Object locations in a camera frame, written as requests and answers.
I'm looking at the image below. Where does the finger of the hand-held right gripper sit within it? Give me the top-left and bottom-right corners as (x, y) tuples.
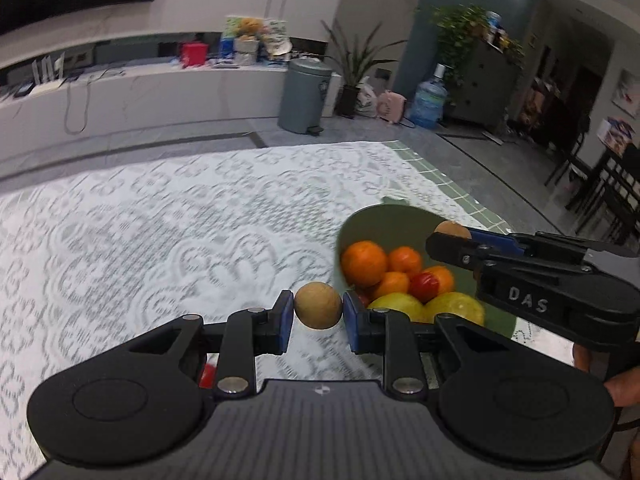
(425, 231), (496, 274)
(469, 229), (587, 262)

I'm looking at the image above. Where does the white router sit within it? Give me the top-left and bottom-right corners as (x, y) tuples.
(30, 52), (69, 93)

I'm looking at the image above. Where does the green colander bowl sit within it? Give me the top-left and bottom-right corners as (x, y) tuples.
(334, 196), (518, 342)

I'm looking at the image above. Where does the blue water jug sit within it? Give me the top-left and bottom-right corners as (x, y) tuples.
(408, 63), (450, 130)

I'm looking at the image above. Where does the grey drawer cabinet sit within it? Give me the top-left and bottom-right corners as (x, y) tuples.
(444, 39), (524, 129)

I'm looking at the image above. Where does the person's right hand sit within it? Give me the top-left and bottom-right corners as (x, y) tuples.
(571, 342), (640, 409)

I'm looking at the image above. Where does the potted long-leaf plant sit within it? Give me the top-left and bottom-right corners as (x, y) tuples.
(320, 20), (409, 120)

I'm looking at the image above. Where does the yellow mango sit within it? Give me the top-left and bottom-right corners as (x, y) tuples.
(425, 291), (486, 326)
(367, 292), (426, 324)

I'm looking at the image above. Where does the dark dining chair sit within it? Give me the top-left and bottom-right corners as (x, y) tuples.
(544, 114), (592, 188)

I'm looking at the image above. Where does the black cable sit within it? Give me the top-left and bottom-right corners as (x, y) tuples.
(64, 77), (94, 135)

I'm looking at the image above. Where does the white plastic bag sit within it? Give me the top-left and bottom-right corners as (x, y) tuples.
(355, 77), (379, 117)

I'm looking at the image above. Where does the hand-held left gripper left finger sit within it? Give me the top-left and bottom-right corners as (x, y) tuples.
(127, 289), (296, 397)

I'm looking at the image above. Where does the wall picture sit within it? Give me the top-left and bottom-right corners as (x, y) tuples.
(615, 69), (640, 117)

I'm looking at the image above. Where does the teddy bear in white basket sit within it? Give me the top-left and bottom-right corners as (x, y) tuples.
(234, 17), (267, 67)

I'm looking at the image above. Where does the brown longan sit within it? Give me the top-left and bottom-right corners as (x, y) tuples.
(293, 282), (344, 331)
(434, 221), (473, 240)

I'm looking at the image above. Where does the red box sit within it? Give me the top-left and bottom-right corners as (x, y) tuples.
(180, 42), (209, 69)

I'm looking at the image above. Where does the green grid mat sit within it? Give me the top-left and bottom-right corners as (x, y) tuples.
(380, 140), (512, 235)

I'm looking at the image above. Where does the large orange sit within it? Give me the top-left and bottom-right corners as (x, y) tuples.
(341, 241), (389, 288)

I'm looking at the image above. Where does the leafy green plant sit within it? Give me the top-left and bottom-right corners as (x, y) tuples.
(432, 4), (526, 77)

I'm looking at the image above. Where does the pink small appliance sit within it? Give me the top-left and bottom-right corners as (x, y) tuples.
(376, 89), (406, 125)

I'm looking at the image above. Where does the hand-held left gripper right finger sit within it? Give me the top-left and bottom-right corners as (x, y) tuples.
(342, 290), (505, 396)

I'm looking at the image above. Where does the white low cabinet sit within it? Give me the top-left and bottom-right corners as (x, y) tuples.
(0, 30), (342, 163)

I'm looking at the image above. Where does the grey pedal bin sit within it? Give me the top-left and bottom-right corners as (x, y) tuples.
(278, 57), (335, 136)

